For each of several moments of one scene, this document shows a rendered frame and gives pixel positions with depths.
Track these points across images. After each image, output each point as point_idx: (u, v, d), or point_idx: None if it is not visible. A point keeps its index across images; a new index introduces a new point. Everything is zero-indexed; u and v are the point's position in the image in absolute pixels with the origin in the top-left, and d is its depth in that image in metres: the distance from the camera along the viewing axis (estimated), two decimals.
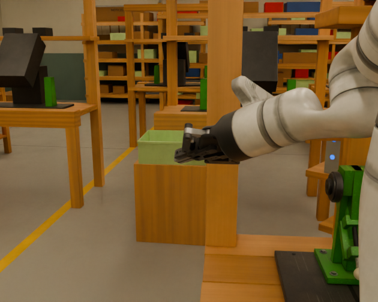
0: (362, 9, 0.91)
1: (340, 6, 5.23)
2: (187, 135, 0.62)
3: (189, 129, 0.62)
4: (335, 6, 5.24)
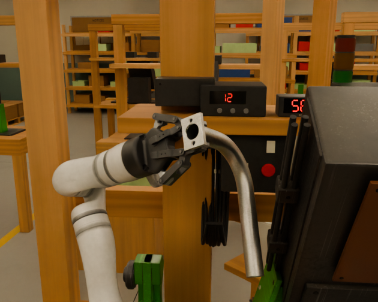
0: (137, 121, 1.00)
1: (298, 27, 5.31)
2: (160, 183, 0.70)
3: (163, 183, 0.71)
4: (293, 27, 5.33)
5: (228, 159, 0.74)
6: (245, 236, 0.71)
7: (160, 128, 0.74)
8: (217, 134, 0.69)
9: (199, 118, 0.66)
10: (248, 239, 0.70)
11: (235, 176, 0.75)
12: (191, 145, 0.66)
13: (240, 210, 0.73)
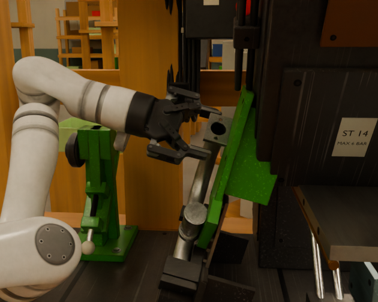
0: None
1: None
2: (146, 147, 0.67)
3: (147, 148, 0.68)
4: None
5: (202, 169, 0.77)
6: (184, 242, 0.71)
7: (170, 102, 0.74)
8: (221, 145, 0.73)
9: (230, 123, 0.70)
10: (186, 246, 0.71)
11: (195, 187, 0.77)
12: (213, 138, 0.68)
13: None
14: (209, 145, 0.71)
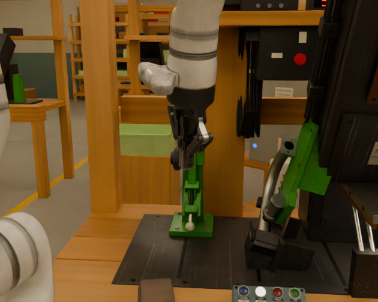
0: None
1: (304, 7, 5.46)
2: (210, 135, 0.62)
3: (205, 135, 0.62)
4: (299, 8, 5.47)
5: (273, 172, 1.13)
6: (265, 220, 1.07)
7: (177, 108, 0.69)
8: (288, 156, 1.09)
9: (296, 141, 1.05)
10: (266, 223, 1.07)
11: (268, 184, 1.13)
12: (286, 152, 1.03)
13: (265, 204, 1.10)
14: (281, 156, 1.07)
